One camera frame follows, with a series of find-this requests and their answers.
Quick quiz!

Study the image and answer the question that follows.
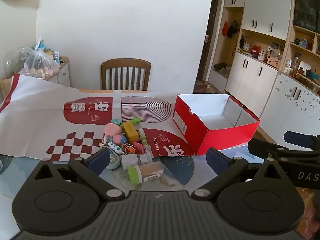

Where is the red doormat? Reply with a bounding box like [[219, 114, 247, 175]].
[[194, 80, 220, 94]]

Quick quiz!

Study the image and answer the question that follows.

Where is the wooden chair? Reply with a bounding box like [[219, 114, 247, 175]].
[[100, 58, 152, 92]]

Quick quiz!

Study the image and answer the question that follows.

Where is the silver can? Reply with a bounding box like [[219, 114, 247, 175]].
[[121, 152, 153, 168]]

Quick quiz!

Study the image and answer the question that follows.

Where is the dark wooden door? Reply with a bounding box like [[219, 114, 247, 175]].
[[196, 0, 225, 95]]

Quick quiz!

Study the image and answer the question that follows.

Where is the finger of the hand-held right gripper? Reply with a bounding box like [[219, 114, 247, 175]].
[[247, 138, 320, 168], [283, 130, 320, 151]]

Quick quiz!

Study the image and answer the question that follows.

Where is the group of small bottles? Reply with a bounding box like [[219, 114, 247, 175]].
[[32, 36, 62, 63]]

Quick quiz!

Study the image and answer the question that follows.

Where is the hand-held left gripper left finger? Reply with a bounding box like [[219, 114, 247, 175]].
[[34, 147, 125, 202]]

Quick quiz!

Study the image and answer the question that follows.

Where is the pink binder clip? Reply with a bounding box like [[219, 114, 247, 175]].
[[132, 140, 148, 154]]

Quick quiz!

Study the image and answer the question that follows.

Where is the red cardboard box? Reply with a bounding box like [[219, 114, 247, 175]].
[[173, 94, 261, 157]]

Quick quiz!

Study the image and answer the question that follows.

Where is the astronaut keychain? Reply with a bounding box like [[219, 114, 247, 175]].
[[107, 142, 124, 155]]

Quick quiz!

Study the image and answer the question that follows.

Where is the yellow block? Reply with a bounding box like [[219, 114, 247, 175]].
[[122, 121, 140, 142]]

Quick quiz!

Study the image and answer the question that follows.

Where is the correction tape dispenser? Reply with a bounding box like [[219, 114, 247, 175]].
[[107, 151, 122, 170]]

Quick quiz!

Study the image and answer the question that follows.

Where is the clear plastic bag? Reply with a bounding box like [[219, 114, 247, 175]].
[[20, 46, 61, 79]]

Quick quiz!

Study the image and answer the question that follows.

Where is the pink toy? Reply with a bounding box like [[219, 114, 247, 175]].
[[104, 123, 123, 138]]

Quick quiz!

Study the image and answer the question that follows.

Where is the row of shelf ornaments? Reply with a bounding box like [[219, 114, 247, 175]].
[[239, 34, 286, 68]]

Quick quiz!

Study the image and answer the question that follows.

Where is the printed paper table cover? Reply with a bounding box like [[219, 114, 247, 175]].
[[0, 74, 196, 163]]

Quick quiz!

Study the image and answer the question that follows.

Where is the clear plastic container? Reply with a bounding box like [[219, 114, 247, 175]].
[[3, 50, 25, 78]]

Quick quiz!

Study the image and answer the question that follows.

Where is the green-capped toothpick jar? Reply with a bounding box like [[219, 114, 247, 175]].
[[127, 160, 165, 184]]

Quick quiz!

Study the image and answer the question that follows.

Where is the white wall cabinet unit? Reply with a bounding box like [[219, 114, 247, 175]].
[[209, 0, 320, 151]]

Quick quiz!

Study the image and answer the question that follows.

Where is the black hat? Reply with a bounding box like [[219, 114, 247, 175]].
[[227, 21, 239, 39]]

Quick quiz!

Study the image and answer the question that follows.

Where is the small white drawer cabinet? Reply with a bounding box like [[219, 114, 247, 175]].
[[47, 56, 72, 88]]

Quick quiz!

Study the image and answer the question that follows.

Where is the blue pot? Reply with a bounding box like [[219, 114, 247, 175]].
[[304, 68, 320, 80]]

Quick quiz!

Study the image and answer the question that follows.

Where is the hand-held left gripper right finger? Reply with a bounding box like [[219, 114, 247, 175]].
[[191, 147, 287, 201]]

